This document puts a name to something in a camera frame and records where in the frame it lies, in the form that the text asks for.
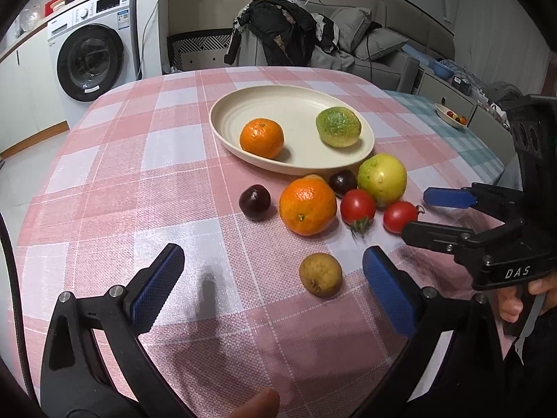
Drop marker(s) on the red tomato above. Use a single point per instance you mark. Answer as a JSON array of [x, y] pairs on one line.
[[357, 209], [400, 217]]

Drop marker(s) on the white cabinet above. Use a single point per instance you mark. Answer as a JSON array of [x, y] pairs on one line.
[[26, 96]]

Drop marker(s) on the small mandarin orange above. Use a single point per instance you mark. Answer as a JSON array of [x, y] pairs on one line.
[[261, 138]]

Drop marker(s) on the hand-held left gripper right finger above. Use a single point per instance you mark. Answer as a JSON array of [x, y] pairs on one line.
[[389, 289]]

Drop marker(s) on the small black box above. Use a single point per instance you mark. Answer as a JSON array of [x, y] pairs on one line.
[[460, 83]]

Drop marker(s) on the large orange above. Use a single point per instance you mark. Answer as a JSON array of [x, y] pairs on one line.
[[308, 207]]

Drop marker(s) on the grey garment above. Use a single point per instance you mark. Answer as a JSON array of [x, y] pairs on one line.
[[326, 59]]

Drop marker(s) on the person's left hand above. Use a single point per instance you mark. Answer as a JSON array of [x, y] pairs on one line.
[[261, 405]]

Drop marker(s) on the yellow green round fruit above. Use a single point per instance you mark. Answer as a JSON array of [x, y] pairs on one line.
[[382, 179]]

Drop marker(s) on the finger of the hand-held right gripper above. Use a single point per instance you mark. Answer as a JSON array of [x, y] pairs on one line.
[[448, 198], [431, 235]]

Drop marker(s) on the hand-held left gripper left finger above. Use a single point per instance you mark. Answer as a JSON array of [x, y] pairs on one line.
[[159, 283]]

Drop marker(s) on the black jacket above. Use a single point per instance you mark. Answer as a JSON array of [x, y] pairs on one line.
[[278, 26]]

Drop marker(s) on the dark purple plum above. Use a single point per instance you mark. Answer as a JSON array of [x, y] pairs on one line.
[[254, 202], [342, 182]]

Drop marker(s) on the cream oval plate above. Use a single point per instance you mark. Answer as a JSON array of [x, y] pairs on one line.
[[296, 113]]

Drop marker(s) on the small white fruit bowl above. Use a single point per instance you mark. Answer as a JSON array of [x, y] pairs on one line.
[[448, 115]]

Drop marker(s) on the light blue cloth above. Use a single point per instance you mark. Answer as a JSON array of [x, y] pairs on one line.
[[417, 54]]

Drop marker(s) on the pink checked tablecloth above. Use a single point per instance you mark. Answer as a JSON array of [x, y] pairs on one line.
[[152, 174]]

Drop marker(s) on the teal checked tablecloth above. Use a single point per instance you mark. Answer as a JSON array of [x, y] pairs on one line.
[[461, 148]]

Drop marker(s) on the black patterned rack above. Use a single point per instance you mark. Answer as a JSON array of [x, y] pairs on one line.
[[198, 50]]

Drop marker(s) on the red container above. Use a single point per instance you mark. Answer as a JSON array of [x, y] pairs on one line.
[[56, 2]]

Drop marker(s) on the person's right hand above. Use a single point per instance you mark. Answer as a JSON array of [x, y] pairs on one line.
[[509, 309]]

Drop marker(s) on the green speckled round fruit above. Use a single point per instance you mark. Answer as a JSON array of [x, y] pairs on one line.
[[338, 127]]

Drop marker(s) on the grey sofa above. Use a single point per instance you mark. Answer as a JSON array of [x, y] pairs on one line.
[[391, 72]]

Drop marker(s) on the white washing machine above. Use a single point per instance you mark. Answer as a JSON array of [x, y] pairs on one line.
[[113, 21]]

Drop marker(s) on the grey pillow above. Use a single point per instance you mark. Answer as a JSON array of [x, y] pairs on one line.
[[350, 26], [383, 43]]

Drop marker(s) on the blue basin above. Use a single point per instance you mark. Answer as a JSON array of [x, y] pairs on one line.
[[444, 69]]

